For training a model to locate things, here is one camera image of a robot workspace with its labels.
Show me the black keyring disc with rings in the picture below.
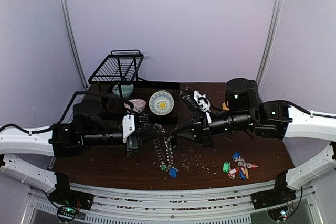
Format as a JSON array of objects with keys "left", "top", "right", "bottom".
[{"left": 153, "top": 123, "right": 174, "bottom": 173}]

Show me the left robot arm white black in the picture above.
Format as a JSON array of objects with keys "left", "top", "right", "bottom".
[{"left": 1, "top": 100, "right": 165, "bottom": 212}]

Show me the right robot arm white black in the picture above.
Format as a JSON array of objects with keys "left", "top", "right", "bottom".
[{"left": 170, "top": 78, "right": 335, "bottom": 209}]

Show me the pink patterned bowl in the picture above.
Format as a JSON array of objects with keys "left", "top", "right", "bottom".
[{"left": 124, "top": 99, "right": 146, "bottom": 113}]

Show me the blue yellow patterned plate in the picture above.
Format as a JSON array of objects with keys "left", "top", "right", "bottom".
[{"left": 149, "top": 90, "right": 175, "bottom": 116}]

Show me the yellow dotted plate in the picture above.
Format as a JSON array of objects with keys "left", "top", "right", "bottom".
[{"left": 222, "top": 102, "right": 229, "bottom": 111}]

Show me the blue key tag on disc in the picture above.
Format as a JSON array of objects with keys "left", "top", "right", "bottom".
[{"left": 169, "top": 167, "right": 178, "bottom": 178}]

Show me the green key tag in pile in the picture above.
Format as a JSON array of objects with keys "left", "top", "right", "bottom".
[{"left": 223, "top": 162, "right": 230, "bottom": 173}]

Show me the teal ceramic bowl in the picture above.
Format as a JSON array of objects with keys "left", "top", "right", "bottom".
[{"left": 112, "top": 84, "right": 134, "bottom": 99}]

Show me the blue key tag in pile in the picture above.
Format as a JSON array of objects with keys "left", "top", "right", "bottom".
[{"left": 232, "top": 151, "right": 240, "bottom": 161}]

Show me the red key tag in pile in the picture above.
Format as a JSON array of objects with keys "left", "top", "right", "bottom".
[{"left": 228, "top": 167, "right": 239, "bottom": 179}]

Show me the yellow key tag in pile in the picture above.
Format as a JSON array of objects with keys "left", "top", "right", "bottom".
[{"left": 244, "top": 168, "right": 249, "bottom": 179}]

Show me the red headed silver key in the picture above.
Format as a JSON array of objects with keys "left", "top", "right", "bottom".
[{"left": 246, "top": 163, "right": 259, "bottom": 169}]

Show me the left circuit board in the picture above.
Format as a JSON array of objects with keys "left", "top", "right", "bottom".
[{"left": 56, "top": 206, "right": 78, "bottom": 222}]

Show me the circuit board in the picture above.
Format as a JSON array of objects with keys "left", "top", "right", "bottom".
[
  {"left": 56, "top": 206, "right": 78, "bottom": 222},
  {"left": 268, "top": 207, "right": 291, "bottom": 222}
]

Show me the right circuit board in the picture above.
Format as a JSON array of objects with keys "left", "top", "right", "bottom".
[{"left": 268, "top": 207, "right": 291, "bottom": 222}]

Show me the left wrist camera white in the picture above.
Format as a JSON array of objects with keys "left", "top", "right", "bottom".
[{"left": 122, "top": 114, "right": 135, "bottom": 143}]

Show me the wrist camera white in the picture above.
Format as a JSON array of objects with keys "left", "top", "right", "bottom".
[
  {"left": 122, "top": 114, "right": 135, "bottom": 143},
  {"left": 180, "top": 87, "right": 212, "bottom": 124}
]

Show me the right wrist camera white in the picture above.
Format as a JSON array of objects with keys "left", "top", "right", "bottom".
[{"left": 180, "top": 87, "right": 212, "bottom": 124}]

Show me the black wire dish rack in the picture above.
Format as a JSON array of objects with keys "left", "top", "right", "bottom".
[{"left": 88, "top": 49, "right": 180, "bottom": 125}]

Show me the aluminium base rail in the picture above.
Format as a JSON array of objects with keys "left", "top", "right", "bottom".
[{"left": 22, "top": 178, "right": 322, "bottom": 224}]

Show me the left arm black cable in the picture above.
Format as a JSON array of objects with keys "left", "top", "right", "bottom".
[{"left": 0, "top": 90, "right": 134, "bottom": 135}]

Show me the right aluminium frame post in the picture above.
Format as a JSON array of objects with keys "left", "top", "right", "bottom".
[{"left": 256, "top": 0, "right": 283, "bottom": 90}]

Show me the aluminium frame post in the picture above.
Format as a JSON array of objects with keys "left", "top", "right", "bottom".
[
  {"left": 60, "top": 0, "right": 88, "bottom": 89},
  {"left": 256, "top": 0, "right": 283, "bottom": 90}
]

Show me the left aluminium frame post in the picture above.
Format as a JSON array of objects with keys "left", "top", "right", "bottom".
[{"left": 60, "top": 0, "right": 88, "bottom": 89}]

